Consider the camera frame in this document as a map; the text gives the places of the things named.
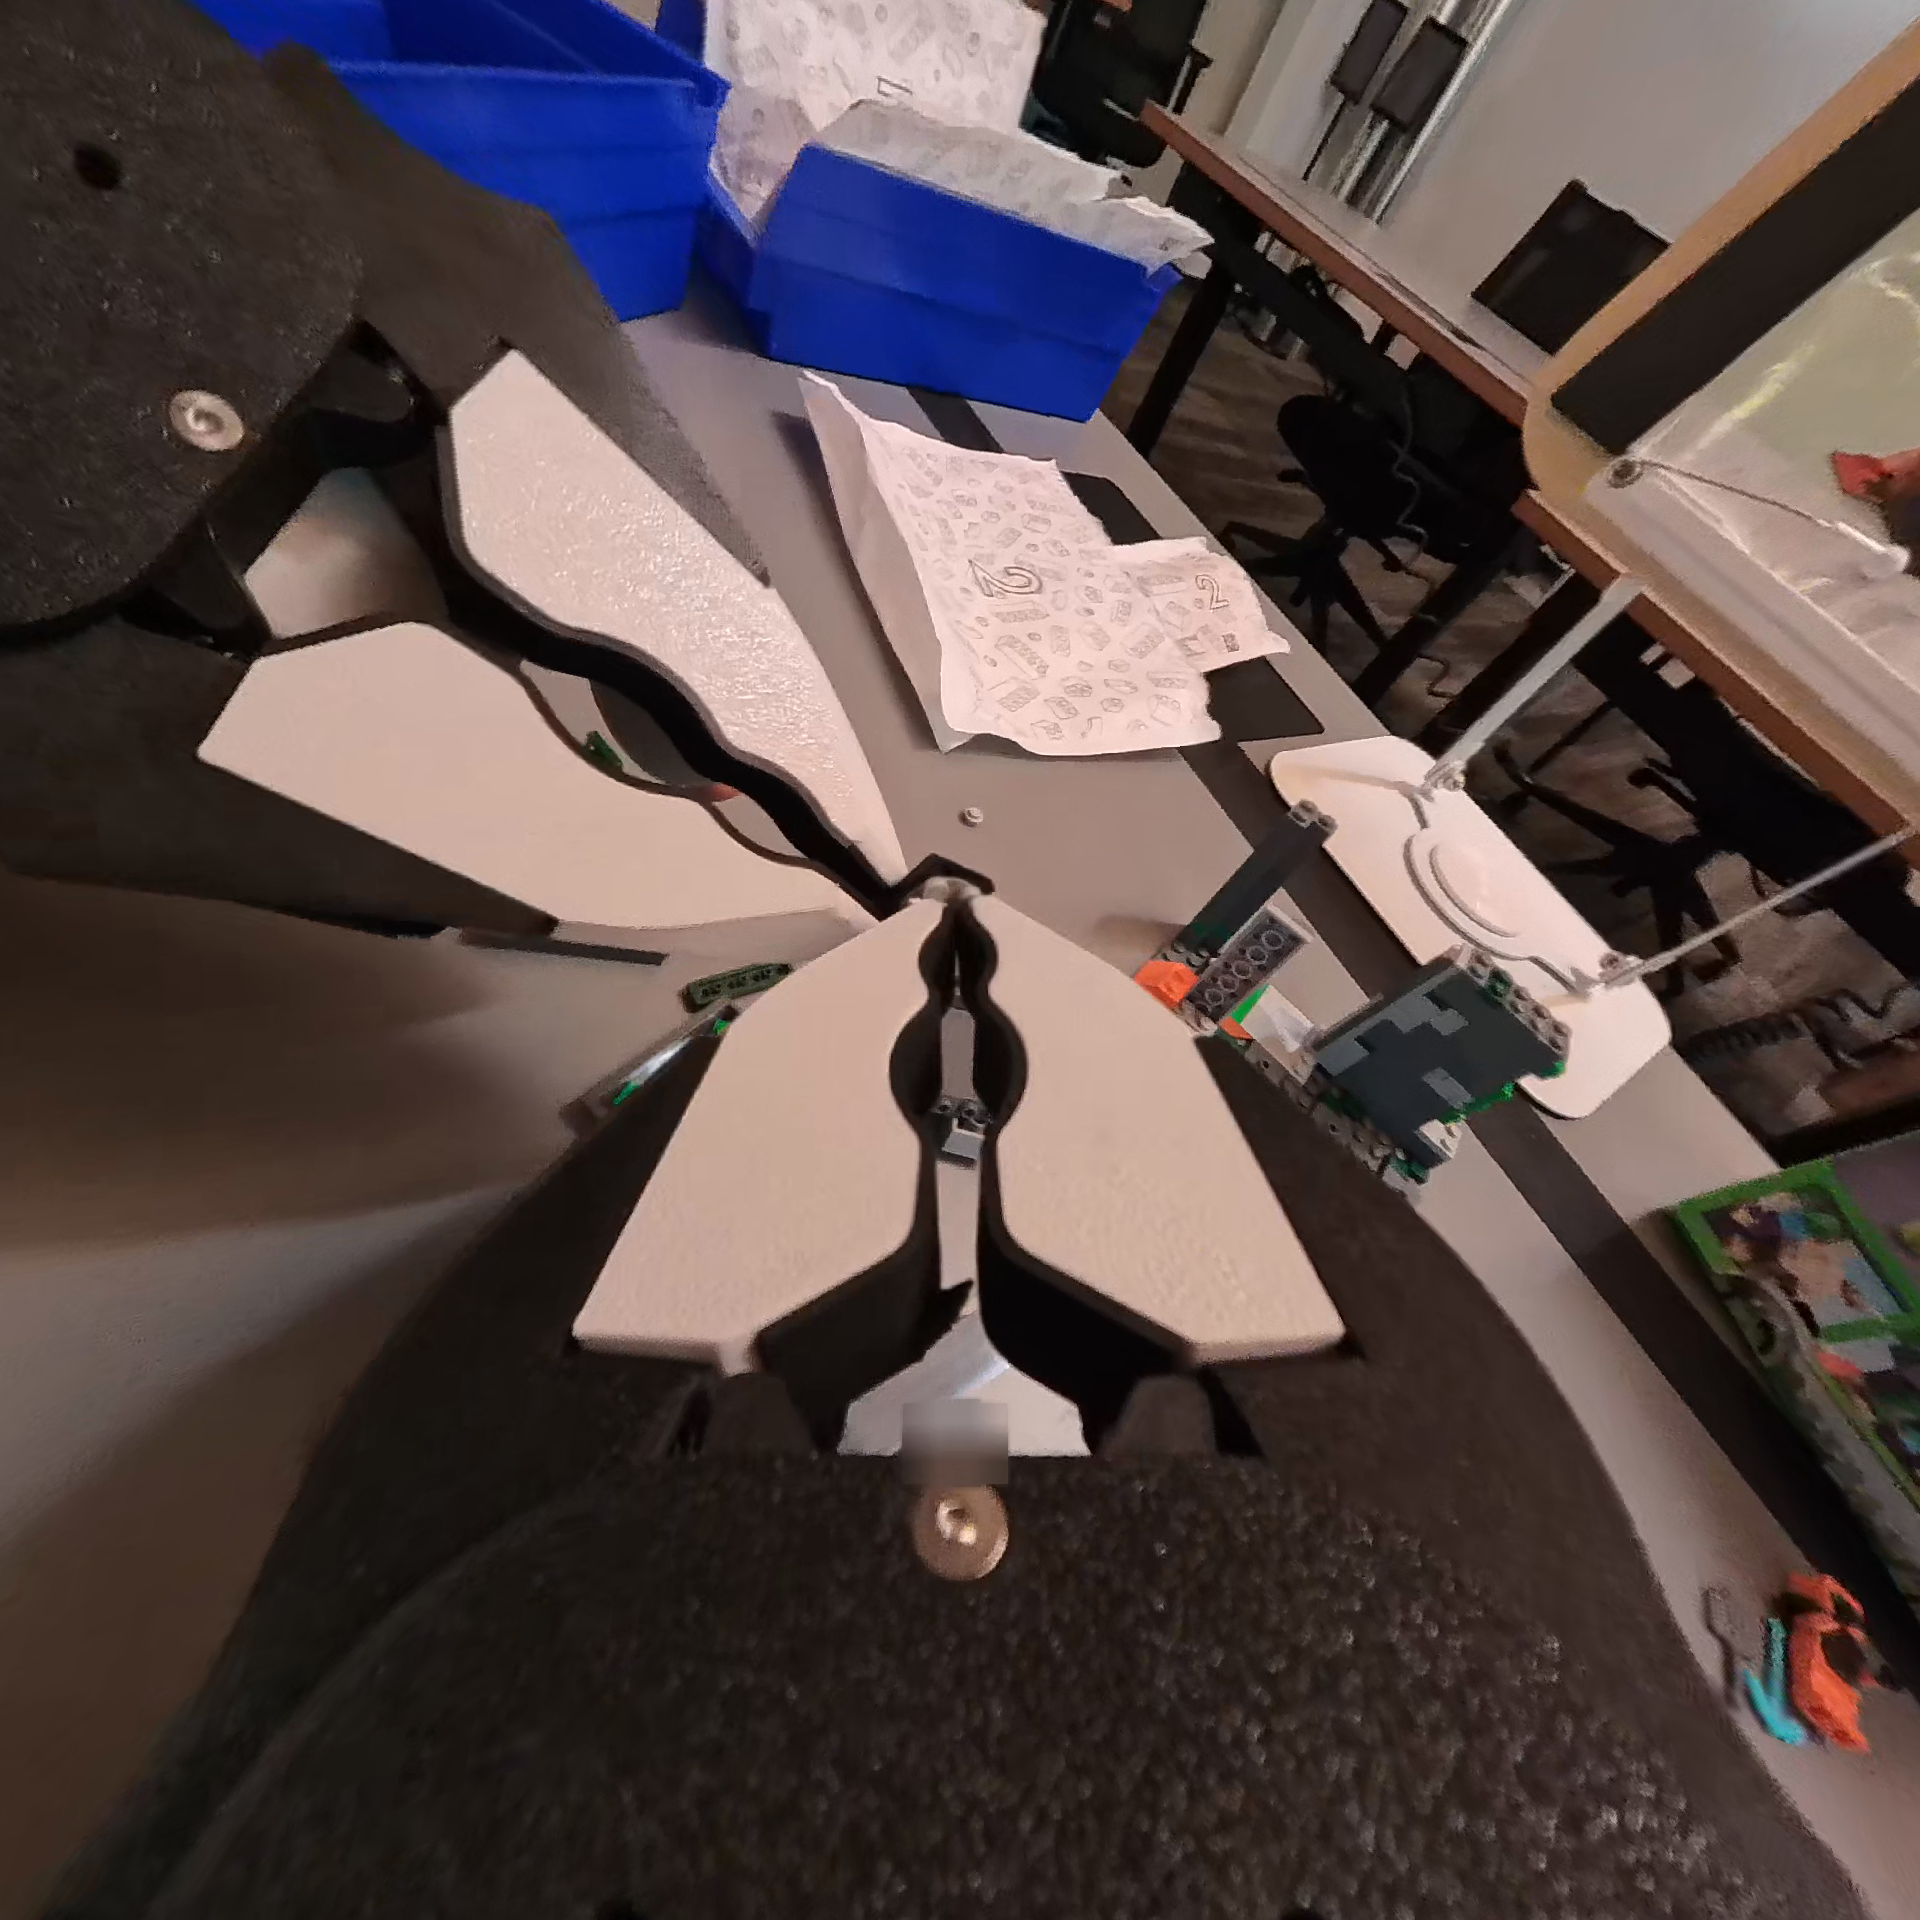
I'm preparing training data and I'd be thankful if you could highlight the small orange lego piece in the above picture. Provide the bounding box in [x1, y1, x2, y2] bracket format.
[1758, 1567, 1881, 1713]

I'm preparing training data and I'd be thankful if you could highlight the dark blue-grey lego bar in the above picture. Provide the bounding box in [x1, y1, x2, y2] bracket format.
[1171, 802, 1340, 1010]

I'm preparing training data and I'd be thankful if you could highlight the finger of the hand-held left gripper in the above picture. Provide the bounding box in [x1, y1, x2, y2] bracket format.
[192, 619, 875, 930]
[442, 350, 903, 882]

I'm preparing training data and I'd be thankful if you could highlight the blue storage bin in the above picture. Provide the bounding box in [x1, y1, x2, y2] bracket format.
[703, 136, 1188, 423]
[195, 0, 731, 321]

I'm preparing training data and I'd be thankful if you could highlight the light blue lego piece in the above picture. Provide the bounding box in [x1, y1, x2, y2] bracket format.
[1706, 1590, 1805, 1751]

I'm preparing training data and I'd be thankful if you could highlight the dark grey lego window frame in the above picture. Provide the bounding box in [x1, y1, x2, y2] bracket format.
[572, 1004, 742, 1130]

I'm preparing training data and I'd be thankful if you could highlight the instruction booklet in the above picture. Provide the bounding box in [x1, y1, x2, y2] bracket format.
[1582, 286, 1920, 650]

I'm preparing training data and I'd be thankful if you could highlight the lego set box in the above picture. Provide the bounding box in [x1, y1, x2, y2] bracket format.
[1664, 1152, 1920, 1595]

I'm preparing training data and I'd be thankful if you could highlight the white printed paper bag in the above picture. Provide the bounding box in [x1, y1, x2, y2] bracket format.
[793, 373, 1296, 753]

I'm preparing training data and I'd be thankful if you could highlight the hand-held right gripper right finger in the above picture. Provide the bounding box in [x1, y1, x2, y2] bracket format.
[976, 902, 1346, 1370]

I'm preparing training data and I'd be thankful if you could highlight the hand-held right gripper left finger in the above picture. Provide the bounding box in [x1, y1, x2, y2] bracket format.
[572, 902, 957, 1373]

